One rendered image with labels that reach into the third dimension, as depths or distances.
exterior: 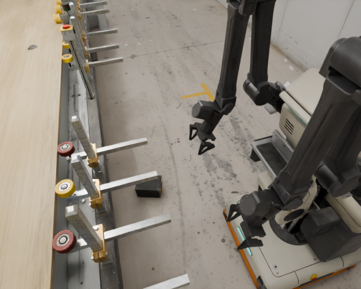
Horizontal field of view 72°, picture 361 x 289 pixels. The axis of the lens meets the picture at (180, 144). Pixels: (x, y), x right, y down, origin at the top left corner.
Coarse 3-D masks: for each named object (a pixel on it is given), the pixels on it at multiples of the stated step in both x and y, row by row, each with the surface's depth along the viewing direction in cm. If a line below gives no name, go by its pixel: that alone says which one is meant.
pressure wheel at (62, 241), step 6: (60, 234) 95; (66, 234) 95; (72, 234) 95; (54, 240) 93; (60, 240) 93; (66, 240) 94; (72, 240) 93; (54, 246) 92; (60, 246) 92; (66, 246) 92; (72, 246) 93; (60, 252) 92; (66, 252) 93
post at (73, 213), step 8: (72, 208) 75; (72, 216) 75; (80, 216) 77; (72, 224) 78; (80, 224) 79; (88, 224) 84; (80, 232) 83; (88, 232) 84; (88, 240) 88; (96, 240) 90; (96, 248) 94
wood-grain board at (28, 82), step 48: (0, 0) 294; (48, 0) 288; (0, 48) 207; (48, 48) 204; (0, 96) 160; (48, 96) 158; (0, 144) 130; (48, 144) 129; (0, 192) 110; (48, 192) 109; (0, 240) 95; (48, 240) 94; (0, 288) 83; (48, 288) 83
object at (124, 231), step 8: (160, 216) 105; (168, 216) 105; (136, 224) 103; (144, 224) 103; (152, 224) 103; (160, 224) 105; (104, 232) 101; (112, 232) 101; (120, 232) 101; (128, 232) 102; (136, 232) 104; (80, 240) 99; (80, 248) 99
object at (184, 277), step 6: (180, 276) 89; (186, 276) 89; (162, 282) 88; (168, 282) 88; (174, 282) 88; (180, 282) 88; (186, 282) 88; (144, 288) 87; (150, 288) 87; (156, 288) 87; (162, 288) 87; (168, 288) 87; (174, 288) 88
